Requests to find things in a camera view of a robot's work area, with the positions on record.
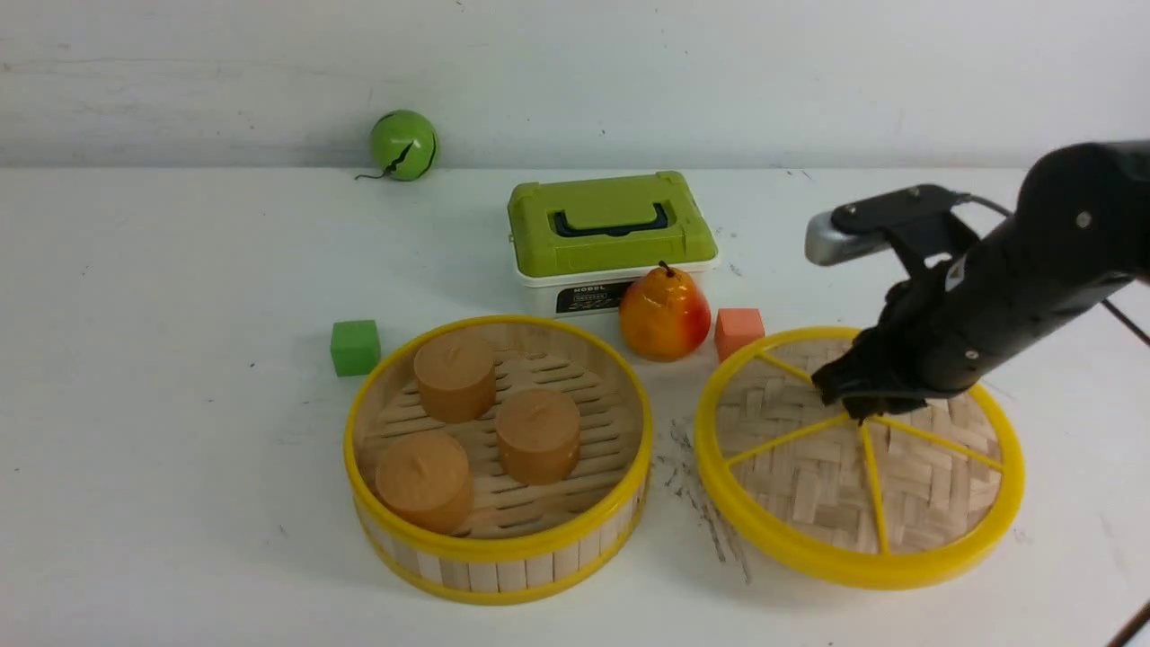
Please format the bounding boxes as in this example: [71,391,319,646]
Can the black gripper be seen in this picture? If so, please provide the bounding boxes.
[812,270,983,421]

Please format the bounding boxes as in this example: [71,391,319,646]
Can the yellow woven steamer lid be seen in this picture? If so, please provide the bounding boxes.
[693,328,1024,590]

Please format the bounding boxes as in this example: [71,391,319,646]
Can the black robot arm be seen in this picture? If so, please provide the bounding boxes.
[805,140,1149,421]

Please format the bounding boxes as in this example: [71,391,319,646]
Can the yellow bamboo steamer basket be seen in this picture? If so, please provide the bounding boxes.
[342,315,654,604]

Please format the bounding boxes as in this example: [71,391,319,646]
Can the orange foam cube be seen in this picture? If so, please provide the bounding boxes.
[713,307,765,363]

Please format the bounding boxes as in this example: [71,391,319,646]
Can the orange yellow toy pear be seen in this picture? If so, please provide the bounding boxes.
[619,261,713,363]

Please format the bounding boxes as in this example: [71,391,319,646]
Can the green lidded storage box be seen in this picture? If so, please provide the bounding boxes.
[507,171,721,318]

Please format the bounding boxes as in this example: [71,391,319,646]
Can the brown bun right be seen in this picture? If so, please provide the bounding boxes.
[495,388,580,486]

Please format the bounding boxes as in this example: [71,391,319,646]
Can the brown bun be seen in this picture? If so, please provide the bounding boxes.
[374,430,475,534]
[413,331,496,423]
[495,388,580,486]

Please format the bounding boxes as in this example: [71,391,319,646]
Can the brown bun back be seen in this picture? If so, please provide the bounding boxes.
[413,331,496,423]

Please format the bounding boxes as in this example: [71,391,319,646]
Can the brown bun front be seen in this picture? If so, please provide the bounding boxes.
[374,430,475,534]

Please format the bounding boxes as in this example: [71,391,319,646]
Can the green foam cube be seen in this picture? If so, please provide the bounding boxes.
[330,319,382,377]

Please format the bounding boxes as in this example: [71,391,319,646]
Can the green toy ball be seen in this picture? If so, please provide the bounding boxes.
[357,108,440,182]

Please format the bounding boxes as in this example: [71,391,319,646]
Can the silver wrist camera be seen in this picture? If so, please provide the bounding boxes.
[804,184,980,278]

